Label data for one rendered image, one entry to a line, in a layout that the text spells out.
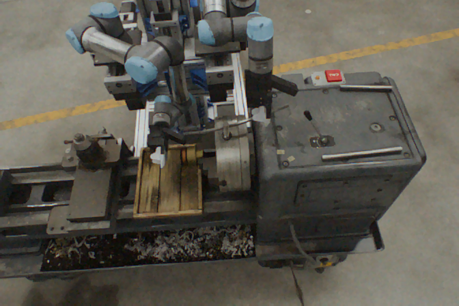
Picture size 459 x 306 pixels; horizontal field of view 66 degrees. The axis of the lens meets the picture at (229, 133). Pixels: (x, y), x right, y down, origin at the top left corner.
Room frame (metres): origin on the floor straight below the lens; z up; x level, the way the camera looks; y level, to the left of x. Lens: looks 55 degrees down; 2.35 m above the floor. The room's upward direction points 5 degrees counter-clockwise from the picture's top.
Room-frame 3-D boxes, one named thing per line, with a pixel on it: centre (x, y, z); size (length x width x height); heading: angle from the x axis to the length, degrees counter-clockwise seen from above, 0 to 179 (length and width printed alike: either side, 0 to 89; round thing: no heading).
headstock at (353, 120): (0.79, -0.40, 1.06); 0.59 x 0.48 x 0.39; 89
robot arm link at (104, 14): (1.41, 0.52, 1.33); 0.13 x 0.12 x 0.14; 139
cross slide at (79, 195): (0.81, 0.63, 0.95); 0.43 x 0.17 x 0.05; 179
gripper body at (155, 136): (0.89, 0.31, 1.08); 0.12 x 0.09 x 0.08; 179
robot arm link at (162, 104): (1.05, 0.30, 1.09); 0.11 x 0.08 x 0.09; 179
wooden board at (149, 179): (0.78, 0.30, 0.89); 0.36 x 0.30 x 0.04; 179
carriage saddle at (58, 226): (0.80, 0.68, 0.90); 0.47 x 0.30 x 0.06; 179
